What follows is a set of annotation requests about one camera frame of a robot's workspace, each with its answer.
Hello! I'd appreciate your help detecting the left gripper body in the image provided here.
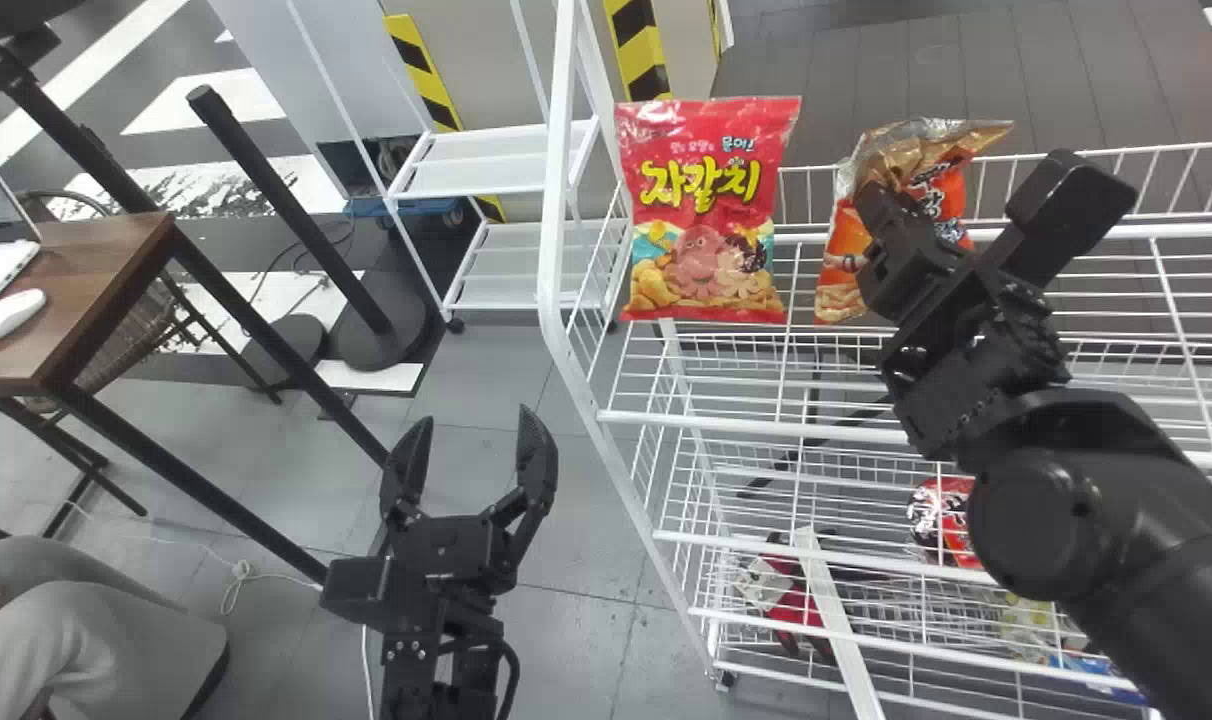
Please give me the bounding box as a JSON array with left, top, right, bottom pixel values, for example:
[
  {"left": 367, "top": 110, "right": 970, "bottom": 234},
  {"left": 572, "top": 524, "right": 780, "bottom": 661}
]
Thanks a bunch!
[{"left": 366, "top": 508, "right": 519, "bottom": 643}]

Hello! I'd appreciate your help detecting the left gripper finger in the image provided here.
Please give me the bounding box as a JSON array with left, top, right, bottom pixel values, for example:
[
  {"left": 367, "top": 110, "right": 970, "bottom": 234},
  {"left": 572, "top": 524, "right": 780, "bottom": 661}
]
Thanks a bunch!
[
  {"left": 380, "top": 416, "right": 435, "bottom": 528},
  {"left": 484, "top": 404, "right": 560, "bottom": 568}
]

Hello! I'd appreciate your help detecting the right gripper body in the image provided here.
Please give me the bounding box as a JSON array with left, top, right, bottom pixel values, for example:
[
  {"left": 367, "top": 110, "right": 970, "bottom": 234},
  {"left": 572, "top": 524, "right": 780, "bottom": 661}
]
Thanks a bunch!
[{"left": 888, "top": 213, "right": 1009, "bottom": 347}]

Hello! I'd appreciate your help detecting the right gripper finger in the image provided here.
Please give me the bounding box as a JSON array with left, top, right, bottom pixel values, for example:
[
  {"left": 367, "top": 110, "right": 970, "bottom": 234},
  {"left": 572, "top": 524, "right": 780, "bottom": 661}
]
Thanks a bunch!
[
  {"left": 853, "top": 179, "right": 928, "bottom": 248},
  {"left": 855, "top": 244, "right": 908, "bottom": 322}
]

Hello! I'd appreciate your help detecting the orange snack packet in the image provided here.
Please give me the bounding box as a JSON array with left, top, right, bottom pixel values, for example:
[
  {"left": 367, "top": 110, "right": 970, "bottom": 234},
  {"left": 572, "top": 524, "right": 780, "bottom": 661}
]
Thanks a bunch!
[{"left": 814, "top": 117, "right": 1016, "bottom": 326}]

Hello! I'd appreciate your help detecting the red snack packet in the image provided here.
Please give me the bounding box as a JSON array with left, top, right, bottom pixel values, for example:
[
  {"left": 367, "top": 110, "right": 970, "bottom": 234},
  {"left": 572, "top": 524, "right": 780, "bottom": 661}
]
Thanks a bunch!
[
  {"left": 613, "top": 96, "right": 803, "bottom": 326},
  {"left": 734, "top": 532, "right": 839, "bottom": 663}
]

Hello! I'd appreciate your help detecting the white shelf trolley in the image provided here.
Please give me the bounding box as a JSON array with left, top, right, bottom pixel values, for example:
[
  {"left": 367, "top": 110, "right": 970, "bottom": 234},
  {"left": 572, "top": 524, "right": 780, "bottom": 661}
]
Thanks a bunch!
[{"left": 284, "top": 0, "right": 629, "bottom": 335}]

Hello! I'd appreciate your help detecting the red noodle cup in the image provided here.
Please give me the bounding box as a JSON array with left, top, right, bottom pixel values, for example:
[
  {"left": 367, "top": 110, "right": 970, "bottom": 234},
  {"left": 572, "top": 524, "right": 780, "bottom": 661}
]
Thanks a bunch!
[{"left": 906, "top": 476, "right": 985, "bottom": 572}]

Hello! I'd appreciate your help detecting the yellow snack packet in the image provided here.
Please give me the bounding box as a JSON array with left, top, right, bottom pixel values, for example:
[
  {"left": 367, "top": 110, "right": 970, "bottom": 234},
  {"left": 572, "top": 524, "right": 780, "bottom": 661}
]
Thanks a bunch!
[{"left": 999, "top": 590, "right": 1089, "bottom": 663}]

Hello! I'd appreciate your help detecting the person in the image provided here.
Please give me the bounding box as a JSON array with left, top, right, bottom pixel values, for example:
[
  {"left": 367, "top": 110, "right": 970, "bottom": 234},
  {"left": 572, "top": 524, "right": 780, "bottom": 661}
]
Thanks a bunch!
[{"left": 0, "top": 535, "right": 233, "bottom": 720}]

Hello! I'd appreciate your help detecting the brown side table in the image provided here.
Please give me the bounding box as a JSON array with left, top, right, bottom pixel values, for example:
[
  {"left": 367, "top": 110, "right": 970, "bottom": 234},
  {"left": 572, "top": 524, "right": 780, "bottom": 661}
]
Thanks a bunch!
[{"left": 0, "top": 210, "right": 329, "bottom": 585}]

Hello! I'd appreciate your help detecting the blue snack packet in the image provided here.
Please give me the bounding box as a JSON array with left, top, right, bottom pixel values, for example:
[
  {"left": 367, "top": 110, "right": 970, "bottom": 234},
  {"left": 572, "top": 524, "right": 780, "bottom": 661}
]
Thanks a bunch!
[{"left": 1049, "top": 650, "right": 1153, "bottom": 707}]

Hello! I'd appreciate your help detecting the white computer mouse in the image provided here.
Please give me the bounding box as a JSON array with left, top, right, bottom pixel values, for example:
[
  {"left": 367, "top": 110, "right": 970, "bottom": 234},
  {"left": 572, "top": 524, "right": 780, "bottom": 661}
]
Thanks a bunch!
[{"left": 0, "top": 288, "right": 48, "bottom": 344}]

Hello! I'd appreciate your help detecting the black pole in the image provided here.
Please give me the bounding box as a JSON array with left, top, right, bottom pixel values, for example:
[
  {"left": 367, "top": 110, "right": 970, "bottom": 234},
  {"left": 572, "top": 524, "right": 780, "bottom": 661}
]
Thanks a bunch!
[{"left": 0, "top": 0, "right": 393, "bottom": 468}]

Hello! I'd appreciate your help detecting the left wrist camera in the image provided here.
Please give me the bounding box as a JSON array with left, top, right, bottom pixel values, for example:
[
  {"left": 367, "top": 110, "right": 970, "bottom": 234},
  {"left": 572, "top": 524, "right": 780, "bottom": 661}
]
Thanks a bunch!
[{"left": 320, "top": 556, "right": 397, "bottom": 628}]

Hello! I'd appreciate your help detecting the white wire rack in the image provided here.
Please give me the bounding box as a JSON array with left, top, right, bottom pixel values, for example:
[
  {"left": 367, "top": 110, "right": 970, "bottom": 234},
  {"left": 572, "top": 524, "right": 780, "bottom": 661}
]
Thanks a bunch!
[{"left": 536, "top": 0, "right": 1212, "bottom": 720}]

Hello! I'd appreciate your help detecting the white cable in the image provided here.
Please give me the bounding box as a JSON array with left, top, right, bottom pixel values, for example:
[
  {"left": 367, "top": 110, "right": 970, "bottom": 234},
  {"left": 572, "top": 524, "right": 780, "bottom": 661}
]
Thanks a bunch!
[{"left": 66, "top": 498, "right": 377, "bottom": 720}]

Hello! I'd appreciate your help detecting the black post on round foot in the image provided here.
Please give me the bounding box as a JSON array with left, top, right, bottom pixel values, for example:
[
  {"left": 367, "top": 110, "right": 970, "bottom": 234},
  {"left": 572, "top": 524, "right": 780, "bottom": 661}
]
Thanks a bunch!
[{"left": 186, "top": 84, "right": 433, "bottom": 374}]

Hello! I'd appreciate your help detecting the yellow black striped post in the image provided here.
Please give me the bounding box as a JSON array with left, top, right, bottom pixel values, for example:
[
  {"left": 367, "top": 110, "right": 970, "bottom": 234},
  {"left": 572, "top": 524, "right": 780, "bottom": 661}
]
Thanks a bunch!
[
  {"left": 602, "top": 0, "right": 673, "bottom": 103},
  {"left": 383, "top": 13, "right": 508, "bottom": 224}
]

